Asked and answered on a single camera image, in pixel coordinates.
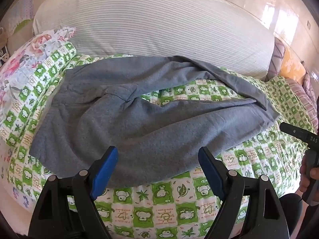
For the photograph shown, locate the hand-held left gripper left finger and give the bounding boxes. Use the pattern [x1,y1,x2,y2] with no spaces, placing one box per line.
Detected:
[29,146,119,239]

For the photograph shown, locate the orange floral pillow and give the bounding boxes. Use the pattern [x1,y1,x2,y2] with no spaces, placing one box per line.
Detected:
[277,48,309,85]

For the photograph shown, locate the pink plaid pillow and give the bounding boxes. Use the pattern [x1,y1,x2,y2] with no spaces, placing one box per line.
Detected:
[269,37,286,78]

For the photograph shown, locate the person's right hand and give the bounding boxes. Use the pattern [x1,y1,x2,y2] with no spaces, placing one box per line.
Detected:
[299,158,319,194]

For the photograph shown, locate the green frog print quilt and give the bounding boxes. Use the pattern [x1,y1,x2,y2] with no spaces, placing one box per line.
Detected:
[0,41,319,239]

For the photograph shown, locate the person's dark clothing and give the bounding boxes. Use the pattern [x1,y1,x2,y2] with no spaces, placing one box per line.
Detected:
[280,194,303,232]

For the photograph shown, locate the grey pants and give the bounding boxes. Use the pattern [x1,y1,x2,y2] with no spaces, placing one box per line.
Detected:
[29,55,280,188]

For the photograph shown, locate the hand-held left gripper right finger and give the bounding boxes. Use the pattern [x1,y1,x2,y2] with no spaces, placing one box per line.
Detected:
[198,146,291,239]

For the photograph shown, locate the plaid purple pillow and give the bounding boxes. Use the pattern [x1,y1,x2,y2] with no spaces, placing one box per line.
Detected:
[284,73,319,135]

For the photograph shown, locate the white striped bolster pillow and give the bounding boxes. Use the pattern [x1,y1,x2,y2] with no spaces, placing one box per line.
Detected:
[32,0,275,80]

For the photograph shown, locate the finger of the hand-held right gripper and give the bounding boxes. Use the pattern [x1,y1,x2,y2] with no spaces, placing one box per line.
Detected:
[279,121,309,141]

